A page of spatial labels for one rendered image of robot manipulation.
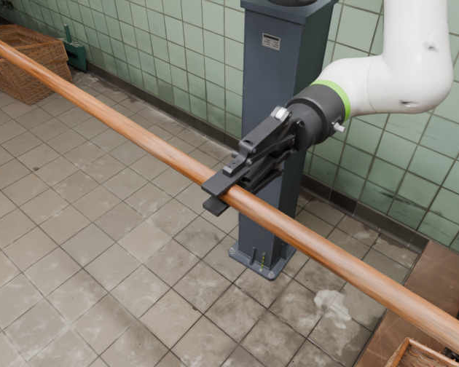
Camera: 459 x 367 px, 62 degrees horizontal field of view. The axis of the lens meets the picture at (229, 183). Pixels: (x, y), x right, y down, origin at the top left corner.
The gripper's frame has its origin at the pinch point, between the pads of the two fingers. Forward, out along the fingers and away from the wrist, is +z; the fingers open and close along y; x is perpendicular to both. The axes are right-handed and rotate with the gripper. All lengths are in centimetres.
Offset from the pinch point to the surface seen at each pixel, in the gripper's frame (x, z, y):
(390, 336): -30, -32, 62
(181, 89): 142, -116, 95
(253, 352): 8, -24, 120
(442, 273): -33, -60, 62
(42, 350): 73, 32, 119
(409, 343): -33, -24, 47
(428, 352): -36, -24, 46
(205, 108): 120, -117, 100
